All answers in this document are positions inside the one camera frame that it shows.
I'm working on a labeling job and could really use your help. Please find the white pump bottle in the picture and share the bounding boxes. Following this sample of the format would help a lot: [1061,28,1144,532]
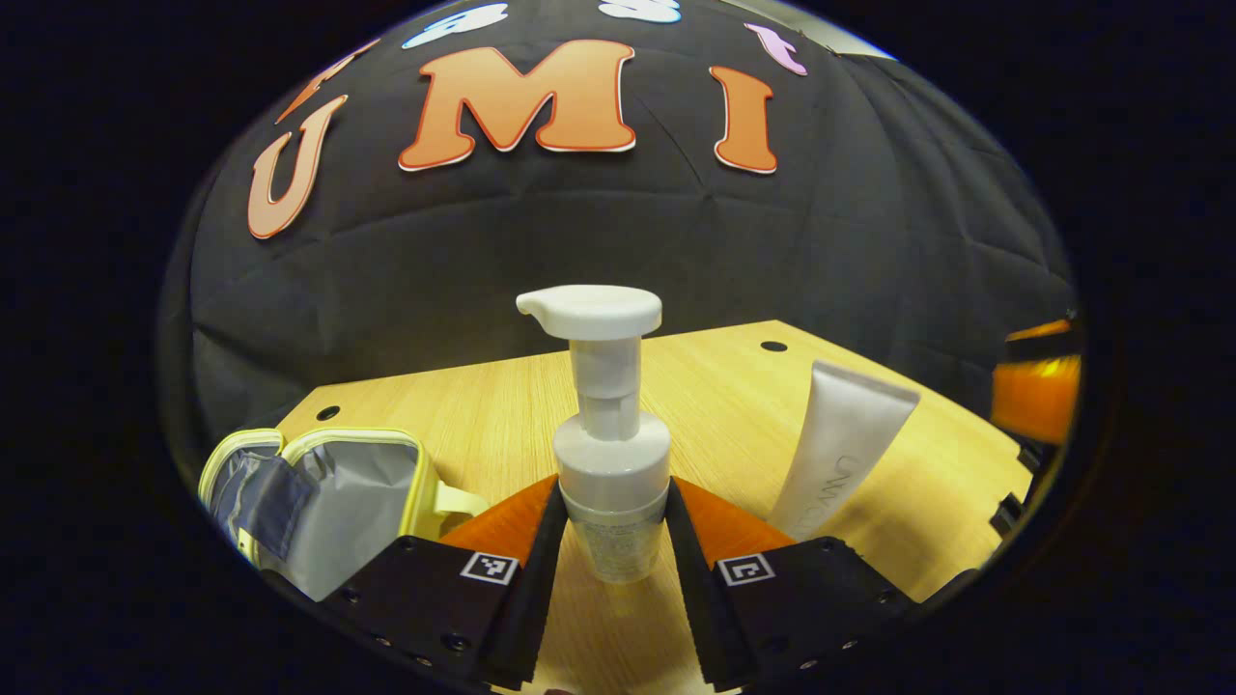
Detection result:
[515,284,674,585]

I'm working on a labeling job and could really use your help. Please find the white squeeze tube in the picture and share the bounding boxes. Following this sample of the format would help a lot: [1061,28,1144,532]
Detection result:
[768,359,921,543]

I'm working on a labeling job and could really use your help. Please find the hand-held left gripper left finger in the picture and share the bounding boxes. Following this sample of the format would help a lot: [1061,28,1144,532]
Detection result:
[319,473,571,691]

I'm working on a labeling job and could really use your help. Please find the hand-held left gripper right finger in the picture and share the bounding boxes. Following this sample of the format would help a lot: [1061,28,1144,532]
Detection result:
[664,475,918,691]

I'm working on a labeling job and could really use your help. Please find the black backdrop cloth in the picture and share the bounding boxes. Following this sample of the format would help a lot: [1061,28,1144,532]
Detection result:
[159,0,1079,466]

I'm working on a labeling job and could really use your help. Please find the pale yellow suitcase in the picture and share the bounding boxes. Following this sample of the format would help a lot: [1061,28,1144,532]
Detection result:
[198,427,491,601]

